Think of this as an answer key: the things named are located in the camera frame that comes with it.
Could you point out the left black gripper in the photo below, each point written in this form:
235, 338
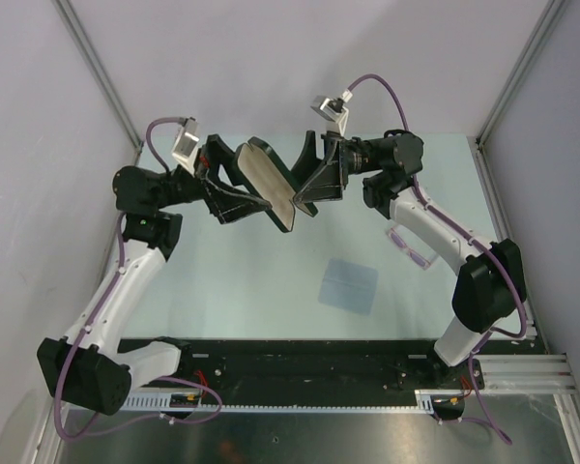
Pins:
225, 203

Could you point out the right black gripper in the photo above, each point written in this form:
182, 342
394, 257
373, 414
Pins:
322, 179

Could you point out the black glasses case beige lining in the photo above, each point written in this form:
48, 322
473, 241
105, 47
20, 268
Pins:
265, 175

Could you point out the light blue cleaning cloth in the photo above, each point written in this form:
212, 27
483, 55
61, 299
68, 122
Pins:
348, 286

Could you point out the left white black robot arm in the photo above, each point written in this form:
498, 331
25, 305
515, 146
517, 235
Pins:
85, 366

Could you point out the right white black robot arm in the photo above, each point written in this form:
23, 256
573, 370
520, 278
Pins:
490, 276

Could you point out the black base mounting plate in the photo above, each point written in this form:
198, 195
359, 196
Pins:
317, 373

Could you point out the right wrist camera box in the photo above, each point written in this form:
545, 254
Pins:
334, 111

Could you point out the pink frame purple sunglasses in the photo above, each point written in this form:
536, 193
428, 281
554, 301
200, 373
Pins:
422, 256

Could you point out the right aluminium frame post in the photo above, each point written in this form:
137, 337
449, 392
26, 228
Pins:
541, 33

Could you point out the aluminium frame post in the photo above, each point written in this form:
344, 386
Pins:
541, 33
97, 70

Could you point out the left aluminium frame post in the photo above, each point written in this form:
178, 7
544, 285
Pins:
97, 70

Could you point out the aluminium extrusion rail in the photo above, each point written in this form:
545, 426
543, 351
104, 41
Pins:
526, 374

